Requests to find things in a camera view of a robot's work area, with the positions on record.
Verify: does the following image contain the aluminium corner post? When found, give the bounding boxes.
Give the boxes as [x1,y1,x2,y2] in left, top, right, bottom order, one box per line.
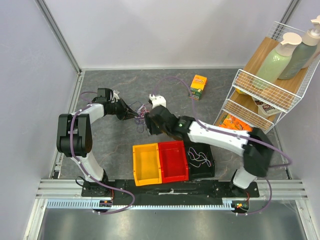
[35,0,82,75]

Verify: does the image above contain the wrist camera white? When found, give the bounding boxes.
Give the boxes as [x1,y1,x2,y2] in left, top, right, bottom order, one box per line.
[111,90,120,103]
[149,94,167,109]

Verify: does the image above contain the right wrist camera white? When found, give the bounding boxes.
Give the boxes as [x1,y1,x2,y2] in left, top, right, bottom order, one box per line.
[149,94,167,109]

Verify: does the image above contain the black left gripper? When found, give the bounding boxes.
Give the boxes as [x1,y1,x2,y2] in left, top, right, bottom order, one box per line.
[107,98,139,121]

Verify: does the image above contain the red plastic bin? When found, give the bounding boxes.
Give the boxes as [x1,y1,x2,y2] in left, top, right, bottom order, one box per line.
[157,141,189,184]

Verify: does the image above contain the yellow plastic bin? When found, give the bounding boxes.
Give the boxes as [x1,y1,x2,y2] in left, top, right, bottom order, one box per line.
[132,143,162,187]

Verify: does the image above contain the brown snack packet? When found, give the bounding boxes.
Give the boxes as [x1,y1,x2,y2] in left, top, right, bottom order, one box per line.
[251,96,282,118]

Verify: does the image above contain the dark green pump bottle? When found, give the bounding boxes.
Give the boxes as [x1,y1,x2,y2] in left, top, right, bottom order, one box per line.
[277,27,320,81]

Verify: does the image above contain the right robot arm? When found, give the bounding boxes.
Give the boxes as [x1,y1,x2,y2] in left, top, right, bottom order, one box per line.
[144,105,274,197]

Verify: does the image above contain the light green pump bottle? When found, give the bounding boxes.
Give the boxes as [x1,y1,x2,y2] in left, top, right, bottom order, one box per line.
[252,32,302,90]

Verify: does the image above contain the white purple cable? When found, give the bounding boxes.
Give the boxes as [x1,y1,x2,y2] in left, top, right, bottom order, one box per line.
[187,147,212,168]

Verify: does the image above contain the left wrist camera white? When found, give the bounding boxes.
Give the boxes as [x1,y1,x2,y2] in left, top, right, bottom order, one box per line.
[111,90,120,103]

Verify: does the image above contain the grey cable duct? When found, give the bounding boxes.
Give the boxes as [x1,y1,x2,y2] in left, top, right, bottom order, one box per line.
[46,199,239,211]

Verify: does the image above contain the orange green carton box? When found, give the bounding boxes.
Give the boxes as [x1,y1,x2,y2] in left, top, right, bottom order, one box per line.
[188,74,208,100]

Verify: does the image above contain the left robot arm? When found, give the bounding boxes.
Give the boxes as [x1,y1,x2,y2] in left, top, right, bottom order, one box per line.
[56,88,139,197]

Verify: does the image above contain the black plastic bin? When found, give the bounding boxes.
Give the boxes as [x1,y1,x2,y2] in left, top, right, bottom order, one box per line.
[183,141,215,180]

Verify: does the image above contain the orange snack packets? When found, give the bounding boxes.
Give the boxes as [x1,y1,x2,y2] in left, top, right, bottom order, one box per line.
[219,114,253,132]

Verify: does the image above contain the white wire shelf rack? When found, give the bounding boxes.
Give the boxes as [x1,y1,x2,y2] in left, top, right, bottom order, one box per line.
[214,21,320,133]

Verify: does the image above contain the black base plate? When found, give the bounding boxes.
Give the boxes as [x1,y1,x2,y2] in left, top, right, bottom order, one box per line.
[75,179,260,203]

